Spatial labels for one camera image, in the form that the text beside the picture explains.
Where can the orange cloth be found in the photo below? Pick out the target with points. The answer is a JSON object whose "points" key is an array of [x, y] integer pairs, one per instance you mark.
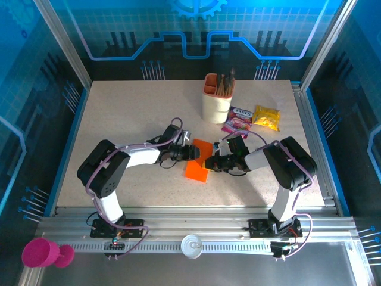
{"points": [[196, 171]]}

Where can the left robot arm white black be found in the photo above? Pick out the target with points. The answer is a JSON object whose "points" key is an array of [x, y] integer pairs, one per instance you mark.
{"points": [[104, 169]]}

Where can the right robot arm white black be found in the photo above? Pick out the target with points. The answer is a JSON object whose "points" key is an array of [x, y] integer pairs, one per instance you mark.
{"points": [[294, 167]]}

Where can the purple berries candy bag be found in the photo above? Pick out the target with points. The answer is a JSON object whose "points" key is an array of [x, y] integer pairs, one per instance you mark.
{"points": [[238, 122]]}

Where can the cream utensil holder orange rim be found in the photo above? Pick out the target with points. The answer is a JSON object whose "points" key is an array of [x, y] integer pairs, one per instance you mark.
{"points": [[215, 108]]}

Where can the yellow snack bag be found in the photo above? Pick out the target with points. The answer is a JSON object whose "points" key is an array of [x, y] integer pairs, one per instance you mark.
{"points": [[266, 117]]}

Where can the brown wooden utensil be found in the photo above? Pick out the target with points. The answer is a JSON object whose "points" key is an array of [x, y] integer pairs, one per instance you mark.
{"points": [[221, 86]]}

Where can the pink plastic goblet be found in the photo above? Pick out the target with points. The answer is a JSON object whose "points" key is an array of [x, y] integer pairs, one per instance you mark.
{"points": [[41, 253]]}

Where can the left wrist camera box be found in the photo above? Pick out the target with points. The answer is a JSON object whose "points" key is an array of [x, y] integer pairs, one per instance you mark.
{"points": [[185, 136]]}

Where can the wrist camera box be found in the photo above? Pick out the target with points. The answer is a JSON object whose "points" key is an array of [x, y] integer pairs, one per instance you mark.
{"points": [[185, 136], [220, 148]]}

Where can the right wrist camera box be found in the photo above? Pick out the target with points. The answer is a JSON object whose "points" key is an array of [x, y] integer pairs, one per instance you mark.
{"points": [[220, 148]]}

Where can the aluminium frame rail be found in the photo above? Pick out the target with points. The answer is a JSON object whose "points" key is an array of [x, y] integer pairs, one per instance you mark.
{"points": [[193, 220]]}

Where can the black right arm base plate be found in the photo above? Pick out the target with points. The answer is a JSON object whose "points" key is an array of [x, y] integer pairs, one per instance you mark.
{"points": [[257, 228]]}

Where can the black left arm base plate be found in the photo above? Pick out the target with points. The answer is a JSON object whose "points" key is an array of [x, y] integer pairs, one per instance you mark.
{"points": [[134, 227]]}

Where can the aluminium frame post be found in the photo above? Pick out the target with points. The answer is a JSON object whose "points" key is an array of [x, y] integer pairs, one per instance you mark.
{"points": [[65, 44], [327, 44]]}

